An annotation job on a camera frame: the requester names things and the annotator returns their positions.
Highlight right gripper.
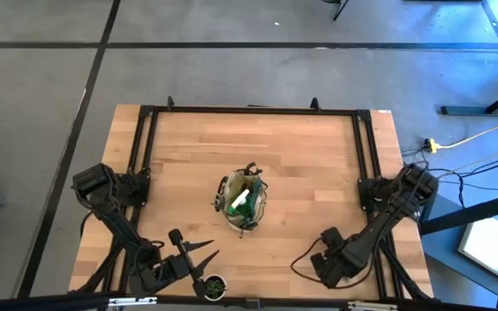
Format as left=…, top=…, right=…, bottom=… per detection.
left=310, top=226, right=356, bottom=289

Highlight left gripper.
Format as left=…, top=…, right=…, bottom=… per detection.
left=162, top=228, right=215, bottom=284

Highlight green spray bottle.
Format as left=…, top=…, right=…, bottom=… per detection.
left=227, top=187, right=259, bottom=217

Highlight beige green gardening bag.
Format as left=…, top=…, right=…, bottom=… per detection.
left=213, top=162, right=270, bottom=239

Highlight pruning shears with wrist strap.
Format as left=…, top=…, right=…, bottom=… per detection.
left=240, top=162, right=264, bottom=177

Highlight dark computer desk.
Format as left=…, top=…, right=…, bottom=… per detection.
left=417, top=188, right=498, bottom=299

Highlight white glowing panel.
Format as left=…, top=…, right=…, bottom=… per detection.
left=456, top=215, right=498, bottom=281

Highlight black chair base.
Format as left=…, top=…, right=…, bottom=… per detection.
left=321, top=0, right=350, bottom=22

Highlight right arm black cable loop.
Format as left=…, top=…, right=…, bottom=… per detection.
left=290, top=236, right=378, bottom=290

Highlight black front frame beam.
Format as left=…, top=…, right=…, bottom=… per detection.
left=0, top=291, right=498, bottom=311

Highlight black floor cable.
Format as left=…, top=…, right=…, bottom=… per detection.
left=399, top=146, right=498, bottom=209

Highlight black aluminium table frame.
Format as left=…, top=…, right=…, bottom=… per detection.
left=73, top=95, right=438, bottom=303

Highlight yellow cord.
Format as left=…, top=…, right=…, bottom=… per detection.
left=437, top=111, right=498, bottom=150

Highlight blue metal table frame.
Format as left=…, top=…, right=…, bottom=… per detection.
left=440, top=0, right=498, bottom=117

